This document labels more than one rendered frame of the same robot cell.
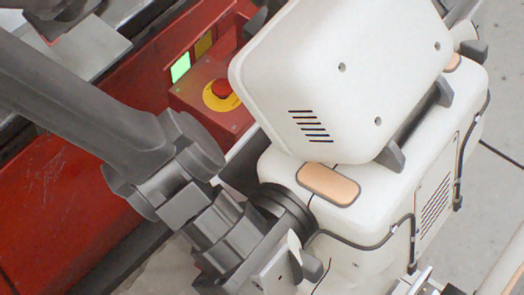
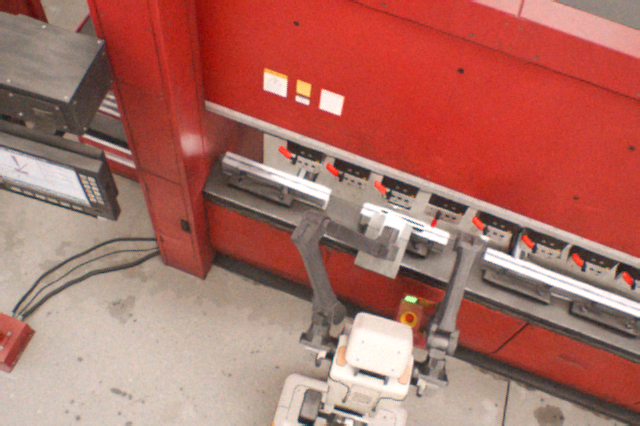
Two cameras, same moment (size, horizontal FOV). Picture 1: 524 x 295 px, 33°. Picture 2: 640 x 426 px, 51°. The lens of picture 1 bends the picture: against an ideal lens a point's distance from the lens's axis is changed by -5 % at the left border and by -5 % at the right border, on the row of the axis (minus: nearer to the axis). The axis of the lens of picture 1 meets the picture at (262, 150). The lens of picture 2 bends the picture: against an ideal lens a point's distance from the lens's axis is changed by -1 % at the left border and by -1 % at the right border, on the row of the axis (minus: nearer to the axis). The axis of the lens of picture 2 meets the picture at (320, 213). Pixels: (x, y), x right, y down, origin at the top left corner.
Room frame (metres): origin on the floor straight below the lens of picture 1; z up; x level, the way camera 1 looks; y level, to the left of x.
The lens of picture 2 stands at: (-0.03, -0.56, 3.54)
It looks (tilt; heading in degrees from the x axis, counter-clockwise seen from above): 62 degrees down; 58
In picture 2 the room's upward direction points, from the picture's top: 11 degrees clockwise
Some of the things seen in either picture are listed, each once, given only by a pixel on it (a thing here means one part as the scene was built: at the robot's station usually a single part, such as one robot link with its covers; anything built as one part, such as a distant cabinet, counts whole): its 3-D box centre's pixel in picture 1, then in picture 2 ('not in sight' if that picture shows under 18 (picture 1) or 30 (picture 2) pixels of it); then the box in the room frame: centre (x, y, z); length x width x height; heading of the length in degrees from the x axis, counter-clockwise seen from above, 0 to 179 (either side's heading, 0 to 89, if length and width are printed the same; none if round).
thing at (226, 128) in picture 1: (235, 84); (418, 323); (0.96, 0.04, 0.75); 0.20 x 0.16 x 0.18; 141
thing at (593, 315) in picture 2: not in sight; (604, 319); (1.69, -0.27, 0.89); 0.30 x 0.05 x 0.03; 136
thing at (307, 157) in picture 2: not in sight; (307, 150); (0.69, 0.75, 1.26); 0.15 x 0.09 x 0.17; 136
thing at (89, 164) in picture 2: not in sight; (55, 168); (-0.24, 0.89, 1.42); 0.45 x 0.12 x 0.36; 141
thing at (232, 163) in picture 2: not in sight; (276, 180); (0.60, 0.84, 0.92); 0.50 x 0.06 x 0.10; 136
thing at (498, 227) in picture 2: not in sight; (496, 219); (1.27, 0.20, 1.26); 0.15 x 0.09 x 0.17; 136
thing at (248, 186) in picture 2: not in sight; (260, 190); (0.52, 0.83, 0.89); 0.30 x 0.05 x 0.03; 136
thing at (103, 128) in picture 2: not in sight; (83, 139); (-0.13, 1.16, 1.18); 0.40 x 0.24 x 0.07; 136
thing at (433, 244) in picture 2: not in sight; (403, 228); (1.04, 0.42, 0.92); 0.39 x 0.06 x 0.10; 136
